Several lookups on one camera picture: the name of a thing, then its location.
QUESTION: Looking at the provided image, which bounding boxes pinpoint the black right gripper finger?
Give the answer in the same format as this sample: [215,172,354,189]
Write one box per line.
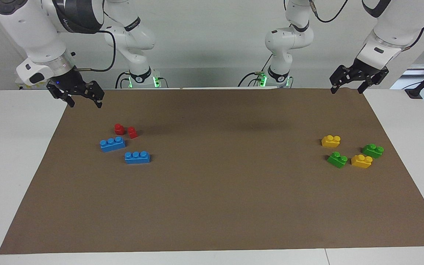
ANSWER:
[46,84,75,108]
[87,80,105,109]

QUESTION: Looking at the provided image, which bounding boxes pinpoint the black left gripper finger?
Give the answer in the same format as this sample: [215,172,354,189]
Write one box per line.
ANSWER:
[358,68,389,94]
[330,65,349,94]

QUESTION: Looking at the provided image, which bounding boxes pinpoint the blue three-stud toy brick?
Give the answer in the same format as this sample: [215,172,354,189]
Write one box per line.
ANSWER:
[124,151,151,164]
[99,136,127,153]

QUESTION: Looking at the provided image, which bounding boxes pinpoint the green two-stud toy brick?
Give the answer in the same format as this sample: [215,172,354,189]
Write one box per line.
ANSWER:
[362,144,385,159]
[326,151,348,169]

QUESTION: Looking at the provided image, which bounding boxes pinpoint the yellow two-stud toy brick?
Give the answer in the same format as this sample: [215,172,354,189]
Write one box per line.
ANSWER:
[351,154,374,169]
[321,135,342,148]

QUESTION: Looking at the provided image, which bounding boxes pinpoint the brown paper table mat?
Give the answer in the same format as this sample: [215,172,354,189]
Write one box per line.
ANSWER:
[0,88,424,255]

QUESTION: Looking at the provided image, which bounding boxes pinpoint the black right base cable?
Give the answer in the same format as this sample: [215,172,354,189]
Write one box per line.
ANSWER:
[115,71,131,89]

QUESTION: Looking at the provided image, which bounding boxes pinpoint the black base cable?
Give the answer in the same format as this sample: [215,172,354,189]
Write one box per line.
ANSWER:
[238,55,273,88]
[115,71,131,89]

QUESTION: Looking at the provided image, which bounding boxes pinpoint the black right arm gripper cable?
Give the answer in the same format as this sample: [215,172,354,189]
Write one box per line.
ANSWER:
[73,29,117,73]

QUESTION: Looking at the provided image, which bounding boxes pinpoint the black arm gripper cable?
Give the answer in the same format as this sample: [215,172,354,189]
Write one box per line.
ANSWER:
[309,0,349,23]
[73,29,117,73]

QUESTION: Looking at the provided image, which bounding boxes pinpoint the black left arm gripper cable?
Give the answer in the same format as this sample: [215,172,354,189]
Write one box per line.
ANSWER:
[309,0,349,23]

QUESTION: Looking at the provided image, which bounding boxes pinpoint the black left base cable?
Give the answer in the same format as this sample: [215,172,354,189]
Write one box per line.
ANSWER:
[238,55,273,88]

